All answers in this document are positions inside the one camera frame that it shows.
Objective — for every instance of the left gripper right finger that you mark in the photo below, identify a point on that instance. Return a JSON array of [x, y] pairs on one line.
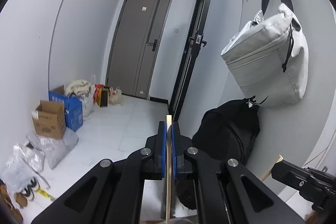
[[182, 168]]

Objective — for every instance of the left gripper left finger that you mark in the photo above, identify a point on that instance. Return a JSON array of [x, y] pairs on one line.
[[155, 163]]

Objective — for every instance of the wooden chopstick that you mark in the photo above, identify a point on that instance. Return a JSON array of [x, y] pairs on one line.
[[168, 168]]

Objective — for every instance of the black backpack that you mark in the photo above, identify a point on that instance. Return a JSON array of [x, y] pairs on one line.
[[228, 131]]

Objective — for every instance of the white plastic bag by door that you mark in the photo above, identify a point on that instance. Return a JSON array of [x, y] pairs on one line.
[[115, 97]]

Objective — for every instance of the red yellow shopping bag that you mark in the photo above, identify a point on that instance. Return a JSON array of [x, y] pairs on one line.
[[101, 95]]

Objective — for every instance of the blue cardboard box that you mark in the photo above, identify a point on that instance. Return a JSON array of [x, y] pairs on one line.
[[73, 108]]

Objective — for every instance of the grey plastic mailer bag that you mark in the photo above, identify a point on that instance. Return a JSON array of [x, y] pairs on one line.
[[55, 150]]

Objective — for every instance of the cream tote bag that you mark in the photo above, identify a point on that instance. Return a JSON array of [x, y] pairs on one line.
[[78, 87]]

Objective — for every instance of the brown cardboard box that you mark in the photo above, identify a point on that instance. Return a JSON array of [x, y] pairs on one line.
[[49, 119]]

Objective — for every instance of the black framed glass door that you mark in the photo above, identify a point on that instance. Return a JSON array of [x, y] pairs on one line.
[[193, 44]]

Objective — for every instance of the clear crumpled plastic bag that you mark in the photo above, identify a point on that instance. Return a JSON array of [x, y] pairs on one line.
[[24, 164]]

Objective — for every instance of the black white sneakers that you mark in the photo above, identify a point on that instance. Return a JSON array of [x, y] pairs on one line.
[[30, 189]]

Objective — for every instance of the light grey hanging bag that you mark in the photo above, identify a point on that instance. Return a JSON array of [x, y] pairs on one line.
[[269, 57]]

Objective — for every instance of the grey entrance door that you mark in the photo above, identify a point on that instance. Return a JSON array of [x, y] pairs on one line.
[[135, 46]]

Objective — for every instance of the brown slippers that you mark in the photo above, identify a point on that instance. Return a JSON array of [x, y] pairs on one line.
[[9, 211]]

